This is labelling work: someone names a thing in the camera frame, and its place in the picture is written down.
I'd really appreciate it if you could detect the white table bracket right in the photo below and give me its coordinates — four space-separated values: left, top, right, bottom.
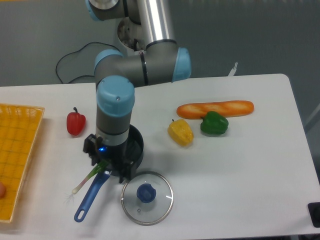
228 62 238 77

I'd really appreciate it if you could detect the green onion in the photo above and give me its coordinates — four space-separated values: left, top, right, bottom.
65 160 110 205

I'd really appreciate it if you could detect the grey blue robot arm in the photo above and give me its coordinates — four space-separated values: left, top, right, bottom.
83 0 191 182

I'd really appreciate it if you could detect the yellow bell pepper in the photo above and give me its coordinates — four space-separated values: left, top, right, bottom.
167 119 194 147

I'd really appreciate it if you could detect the black pot blue handle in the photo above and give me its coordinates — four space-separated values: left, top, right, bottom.
74 125 144 223

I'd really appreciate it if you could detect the glass lid blue knob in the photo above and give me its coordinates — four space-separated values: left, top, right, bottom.
120 171 174 226

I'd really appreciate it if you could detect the black object at table corner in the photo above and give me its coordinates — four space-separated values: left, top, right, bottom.
307 202 320 228

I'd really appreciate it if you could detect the green bell pepper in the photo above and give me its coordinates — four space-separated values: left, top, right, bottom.
200 111 229 135

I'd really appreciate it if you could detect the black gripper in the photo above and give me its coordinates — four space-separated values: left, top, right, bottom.
83 133 137 184

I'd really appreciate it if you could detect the yellow woven basket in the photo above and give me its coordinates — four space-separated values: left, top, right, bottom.
0 103 45 223

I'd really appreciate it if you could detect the orange baguette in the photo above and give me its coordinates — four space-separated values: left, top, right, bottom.
176 100 255 120

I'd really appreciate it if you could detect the black cable on floor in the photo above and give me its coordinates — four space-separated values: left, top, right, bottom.
55 41 123 84

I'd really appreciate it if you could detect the red bell pepper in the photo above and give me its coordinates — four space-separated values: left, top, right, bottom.
66 107 86 136

